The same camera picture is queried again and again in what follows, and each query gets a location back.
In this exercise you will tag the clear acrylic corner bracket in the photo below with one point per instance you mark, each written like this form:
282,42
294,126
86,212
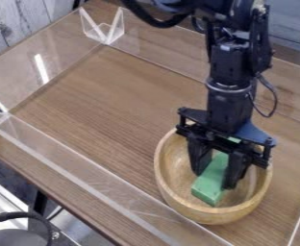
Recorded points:
103,32

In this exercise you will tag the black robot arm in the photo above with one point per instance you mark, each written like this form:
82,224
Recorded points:
235,27

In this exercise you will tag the green rectangular block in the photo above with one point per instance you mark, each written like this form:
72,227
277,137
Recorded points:
206,187

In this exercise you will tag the black metal table leg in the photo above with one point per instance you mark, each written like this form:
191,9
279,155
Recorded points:
40,202

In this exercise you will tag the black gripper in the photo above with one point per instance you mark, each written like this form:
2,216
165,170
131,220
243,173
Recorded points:
222,128

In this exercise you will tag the brown wooden bowl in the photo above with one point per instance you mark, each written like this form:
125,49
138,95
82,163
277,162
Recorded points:
177,182

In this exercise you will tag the clear acrylic tray wall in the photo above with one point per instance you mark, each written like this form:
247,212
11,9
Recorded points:
86,108

